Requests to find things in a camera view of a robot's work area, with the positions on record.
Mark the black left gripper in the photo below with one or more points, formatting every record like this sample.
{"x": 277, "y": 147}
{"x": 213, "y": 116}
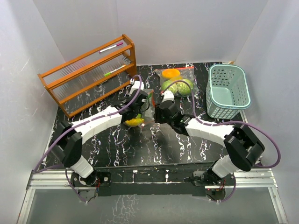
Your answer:
{"x": 128, "y": 97}

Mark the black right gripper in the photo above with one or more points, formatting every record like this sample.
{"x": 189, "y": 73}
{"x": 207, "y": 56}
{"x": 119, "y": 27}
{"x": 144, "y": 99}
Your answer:
{"x": 157, "y": 115}

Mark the yellow fake banana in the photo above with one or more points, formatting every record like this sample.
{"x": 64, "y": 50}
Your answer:
{"x": 134, "y": 122}

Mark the clear zip bag red seal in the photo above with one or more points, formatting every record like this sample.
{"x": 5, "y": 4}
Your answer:
{"x": 147, "y": 110}

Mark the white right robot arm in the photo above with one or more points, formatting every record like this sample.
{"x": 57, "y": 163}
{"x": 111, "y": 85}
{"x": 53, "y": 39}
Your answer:
{"x": 243, "y": 147}

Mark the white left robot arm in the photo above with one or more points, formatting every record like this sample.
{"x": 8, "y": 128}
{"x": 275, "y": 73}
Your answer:
{"x": 69, "y": 138}

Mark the green fake cabbage left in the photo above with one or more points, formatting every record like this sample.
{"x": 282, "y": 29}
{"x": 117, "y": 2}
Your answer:
{"x": 175, "y": 88}

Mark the green fake cabbage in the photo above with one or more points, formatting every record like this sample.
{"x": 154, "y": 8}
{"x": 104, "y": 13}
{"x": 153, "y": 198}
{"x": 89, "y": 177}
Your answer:
{"x": 175, "y": 88}
{"x": 185, "y": 87}

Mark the green fake cabbage right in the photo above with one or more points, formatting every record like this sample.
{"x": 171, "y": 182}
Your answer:
{"x": 185, "y": 87}

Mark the orange fake fruit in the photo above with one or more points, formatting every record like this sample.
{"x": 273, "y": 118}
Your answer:
{"x": 170, "y": 73}

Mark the green capped white marker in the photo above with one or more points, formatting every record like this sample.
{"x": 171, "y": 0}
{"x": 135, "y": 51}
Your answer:
{"x": 108, "y": 73}

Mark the orange wooden shelf rack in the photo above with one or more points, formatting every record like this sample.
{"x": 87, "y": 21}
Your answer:
{"x": 80, "y": 83}

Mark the teal plastic basket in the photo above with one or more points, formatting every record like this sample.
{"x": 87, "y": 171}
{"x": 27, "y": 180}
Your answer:
{"x": 227, "y": 91}

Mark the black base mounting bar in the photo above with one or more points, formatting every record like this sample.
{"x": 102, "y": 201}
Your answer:
{"x": 165, "y": 179}

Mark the pink capped white marker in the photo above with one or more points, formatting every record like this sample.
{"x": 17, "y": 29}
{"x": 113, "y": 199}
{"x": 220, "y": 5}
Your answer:
{"x": 111, "y": 47}

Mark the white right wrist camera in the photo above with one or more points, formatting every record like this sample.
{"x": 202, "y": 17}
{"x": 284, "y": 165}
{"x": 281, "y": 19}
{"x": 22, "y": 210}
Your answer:
{"x": 167, "y": 96}

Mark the aluminium frame rail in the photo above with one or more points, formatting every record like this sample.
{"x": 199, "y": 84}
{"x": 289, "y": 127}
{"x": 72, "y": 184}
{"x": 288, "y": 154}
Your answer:
{"x": 153, "y": 195}

